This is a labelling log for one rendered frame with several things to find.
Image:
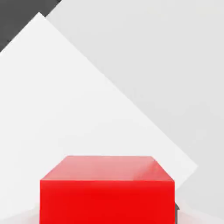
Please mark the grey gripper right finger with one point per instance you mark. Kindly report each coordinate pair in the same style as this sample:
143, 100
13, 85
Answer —
177, 217

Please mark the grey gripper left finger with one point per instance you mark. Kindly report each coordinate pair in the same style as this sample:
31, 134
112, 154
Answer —
29, 218

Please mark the small red cube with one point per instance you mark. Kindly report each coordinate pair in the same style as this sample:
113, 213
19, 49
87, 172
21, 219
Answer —
107, 201

